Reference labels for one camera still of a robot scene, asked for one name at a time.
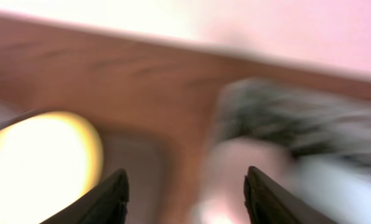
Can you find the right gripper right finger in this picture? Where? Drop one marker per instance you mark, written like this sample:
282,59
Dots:
267,202

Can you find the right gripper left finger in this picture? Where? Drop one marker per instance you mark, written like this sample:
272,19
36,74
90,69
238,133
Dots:
106,203

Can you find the yellow plate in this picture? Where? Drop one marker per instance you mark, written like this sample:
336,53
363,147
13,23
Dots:
47,162

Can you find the grey dishwasher rack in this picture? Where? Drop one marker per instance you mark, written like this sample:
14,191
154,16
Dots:
328,135

